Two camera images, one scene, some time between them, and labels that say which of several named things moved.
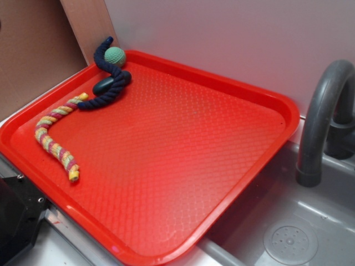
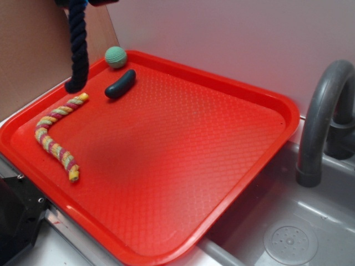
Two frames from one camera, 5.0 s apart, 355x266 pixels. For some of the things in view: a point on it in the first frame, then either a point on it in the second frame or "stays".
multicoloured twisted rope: [41, 137] stays
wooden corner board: [91, 24] -> [100, 35]
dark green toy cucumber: [104, 85] -> [122, 86]
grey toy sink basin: [279, 222] stays
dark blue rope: [117, 75] -> [79, 80]
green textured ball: [115, 55] stays
